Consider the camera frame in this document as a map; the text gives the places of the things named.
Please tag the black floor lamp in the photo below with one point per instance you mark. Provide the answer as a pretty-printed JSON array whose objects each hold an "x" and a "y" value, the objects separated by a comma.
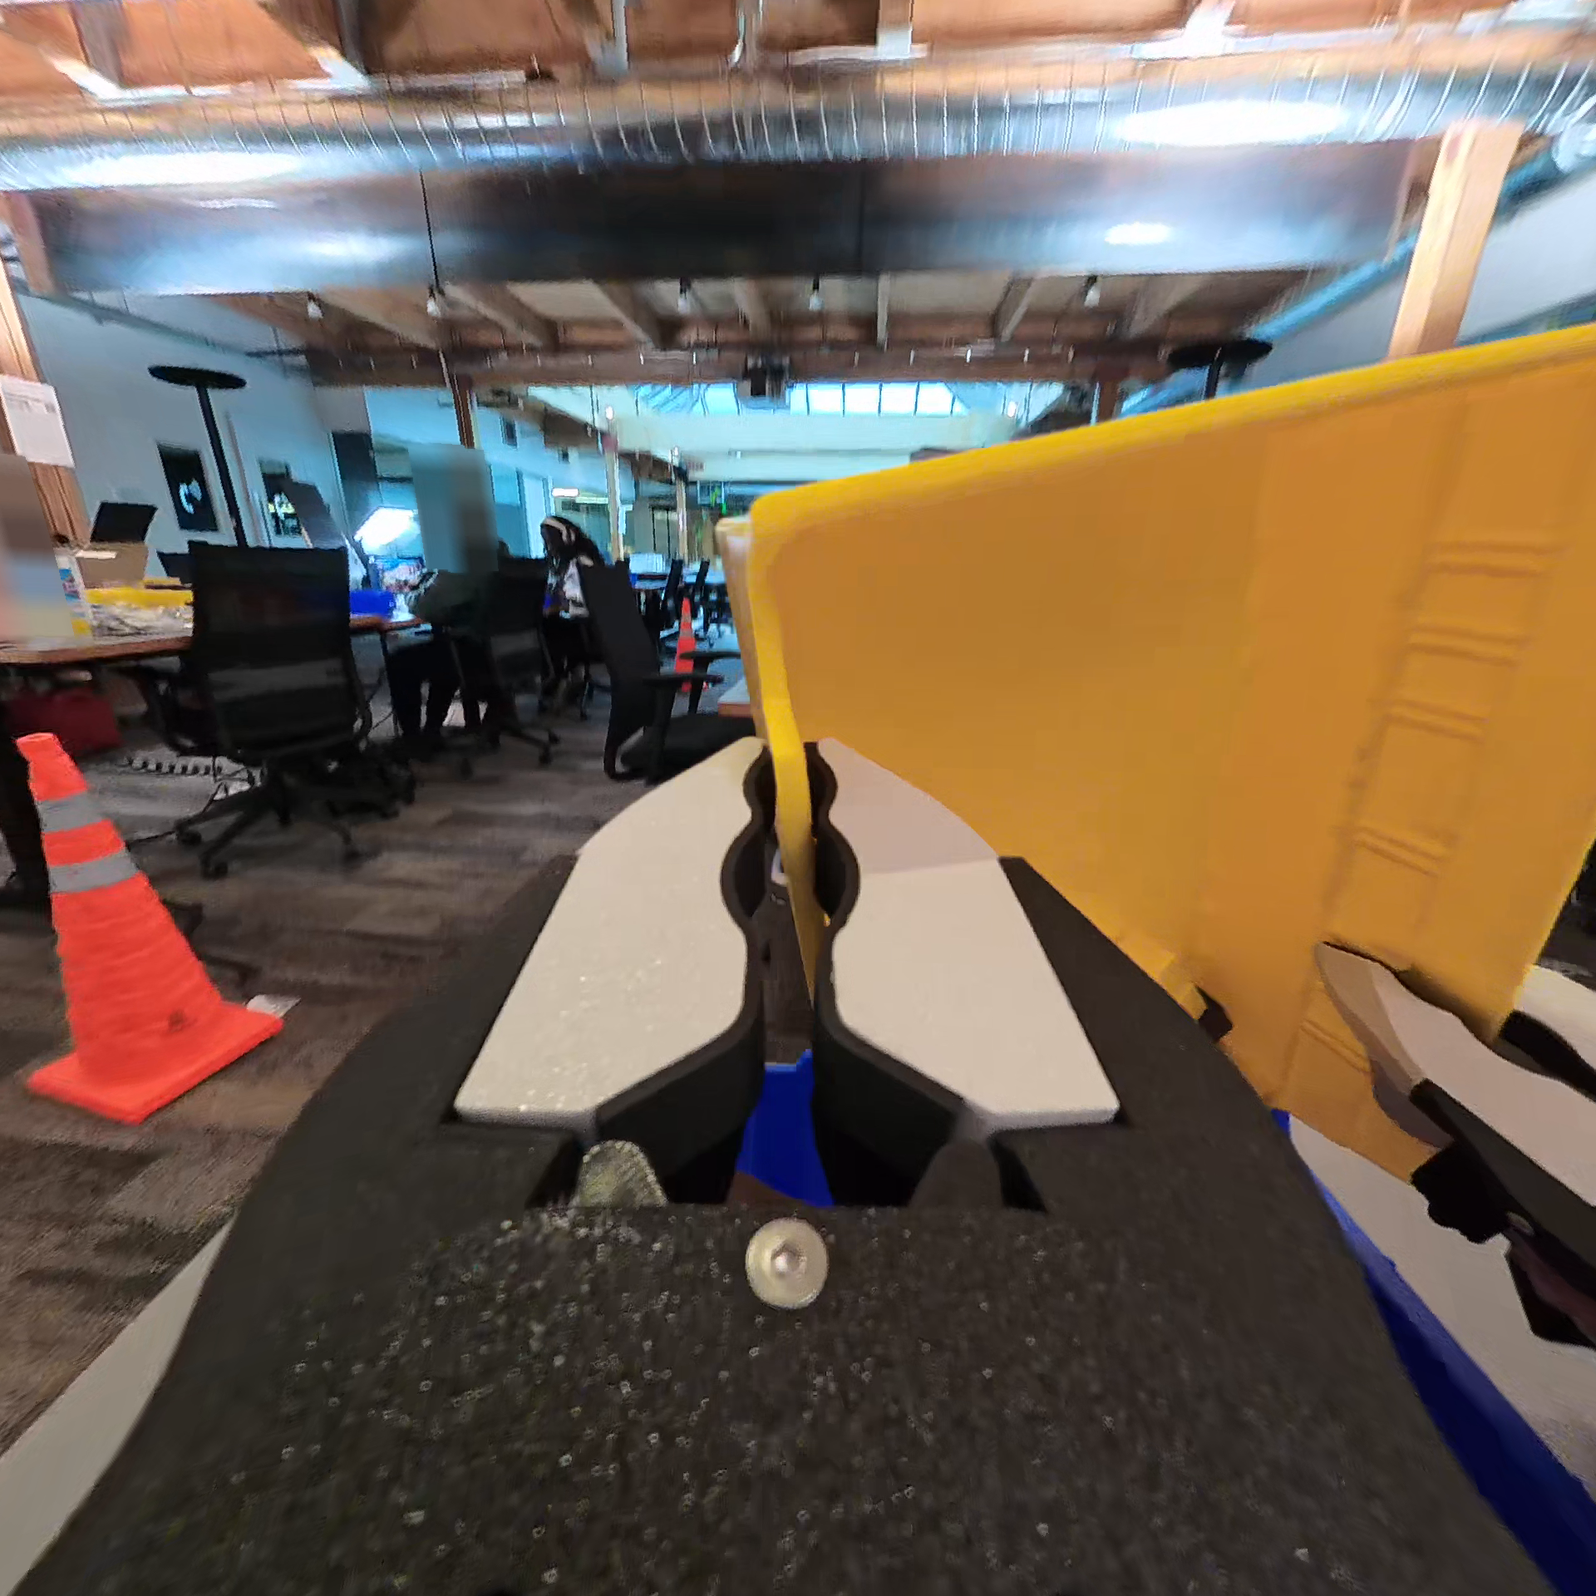
[{"x": 211, "y": 436}]

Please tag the red bag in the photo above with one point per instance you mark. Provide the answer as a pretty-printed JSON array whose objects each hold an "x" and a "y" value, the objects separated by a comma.
[{"x": 62, "y": 721}]

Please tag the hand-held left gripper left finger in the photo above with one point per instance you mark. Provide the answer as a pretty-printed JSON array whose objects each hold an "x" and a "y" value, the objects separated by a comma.
[{"x": 610, "y": 985}]

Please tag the black mesh office chair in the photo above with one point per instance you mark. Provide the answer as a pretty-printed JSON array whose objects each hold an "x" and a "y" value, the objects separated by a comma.
[
  {"x": 630, "y": 674},
  {"x": 274, "y": 674}
]

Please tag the black laptop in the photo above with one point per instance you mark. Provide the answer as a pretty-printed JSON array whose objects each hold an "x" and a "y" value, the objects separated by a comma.
[{"x": 121, "y": 525}]

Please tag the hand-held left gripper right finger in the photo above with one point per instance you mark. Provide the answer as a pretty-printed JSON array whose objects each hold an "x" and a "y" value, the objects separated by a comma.
[{"x": 959, "y": 985}]

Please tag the small orange traffic cone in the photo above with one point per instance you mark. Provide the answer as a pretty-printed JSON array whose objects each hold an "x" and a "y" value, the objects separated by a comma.
[{"x": 685, "y": 643}]

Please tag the cardboard box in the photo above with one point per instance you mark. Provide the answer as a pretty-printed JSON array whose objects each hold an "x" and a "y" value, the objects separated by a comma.
[{"x": 111, "y": 564}]

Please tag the dark wall poster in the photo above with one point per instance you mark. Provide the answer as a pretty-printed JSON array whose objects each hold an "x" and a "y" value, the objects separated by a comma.
[{"x": 186, "y": 490}]

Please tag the wooden column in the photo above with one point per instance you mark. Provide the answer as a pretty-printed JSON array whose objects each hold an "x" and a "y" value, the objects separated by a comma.
[{"x": 1453, "y": 237}]

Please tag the blue plastic bin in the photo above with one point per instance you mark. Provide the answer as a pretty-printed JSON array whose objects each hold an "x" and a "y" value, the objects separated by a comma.
[{"x": 1483, "y": 1434}]

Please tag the yellow plastic bin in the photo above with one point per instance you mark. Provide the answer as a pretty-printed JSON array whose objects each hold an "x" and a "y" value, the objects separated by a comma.
[{"x": 1122, "y": 686}]

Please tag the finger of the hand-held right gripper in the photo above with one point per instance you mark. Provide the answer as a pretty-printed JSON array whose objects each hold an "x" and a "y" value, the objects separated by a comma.
[
  {"x": 1421, "y": 1035},
  {"x": 1564, "y": 1030}
]

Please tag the silver ventilation duct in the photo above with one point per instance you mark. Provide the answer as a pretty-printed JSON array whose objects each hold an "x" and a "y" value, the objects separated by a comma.
[{"x": 748, "y": 119}]

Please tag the wooden office desk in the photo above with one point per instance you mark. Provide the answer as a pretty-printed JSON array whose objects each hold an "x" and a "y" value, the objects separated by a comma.
[{"x": 86, "y": 649}]

